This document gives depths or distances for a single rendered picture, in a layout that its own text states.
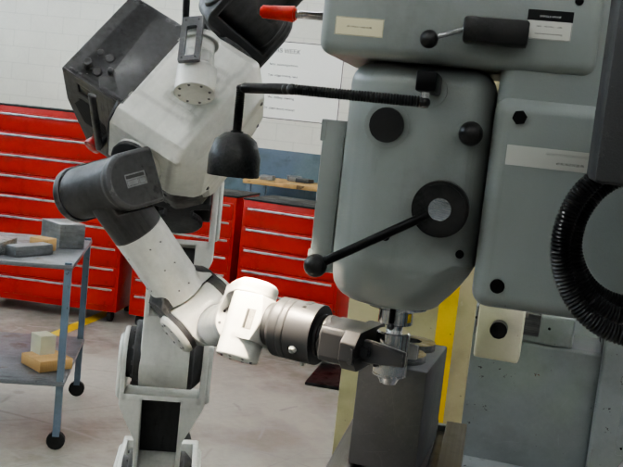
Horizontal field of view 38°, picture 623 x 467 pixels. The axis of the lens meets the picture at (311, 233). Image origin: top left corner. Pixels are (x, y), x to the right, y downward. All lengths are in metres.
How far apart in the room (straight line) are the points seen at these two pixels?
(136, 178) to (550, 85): 0.70
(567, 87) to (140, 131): 0.74
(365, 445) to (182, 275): 0.43
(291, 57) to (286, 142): 0.97
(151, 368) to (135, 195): 0.55
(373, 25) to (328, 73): 9.33
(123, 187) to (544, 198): 0.69
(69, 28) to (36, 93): 0.90
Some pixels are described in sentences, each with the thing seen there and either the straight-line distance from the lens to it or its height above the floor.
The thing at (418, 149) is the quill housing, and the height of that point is 1.52.
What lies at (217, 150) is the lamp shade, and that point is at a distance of 1.23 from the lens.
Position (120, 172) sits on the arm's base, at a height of 1.43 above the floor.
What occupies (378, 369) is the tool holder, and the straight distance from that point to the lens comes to 1.26.
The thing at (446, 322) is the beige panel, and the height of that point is 0.94.
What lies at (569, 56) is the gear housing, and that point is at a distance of 1.12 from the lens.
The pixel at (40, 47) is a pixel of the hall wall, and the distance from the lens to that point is 11.72.
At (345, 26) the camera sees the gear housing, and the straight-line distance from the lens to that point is 1.14.
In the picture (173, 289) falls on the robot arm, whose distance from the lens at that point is 1.57.
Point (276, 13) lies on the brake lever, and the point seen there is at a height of 1.70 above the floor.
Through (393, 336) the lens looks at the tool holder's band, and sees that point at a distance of 1.25.
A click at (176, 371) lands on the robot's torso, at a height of 1.00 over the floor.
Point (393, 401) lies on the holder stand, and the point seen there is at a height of 1.09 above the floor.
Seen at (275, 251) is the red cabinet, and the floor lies 0.68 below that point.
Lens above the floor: 1.54
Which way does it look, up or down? 7 degrees down
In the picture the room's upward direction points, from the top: 6 degrees clockwise
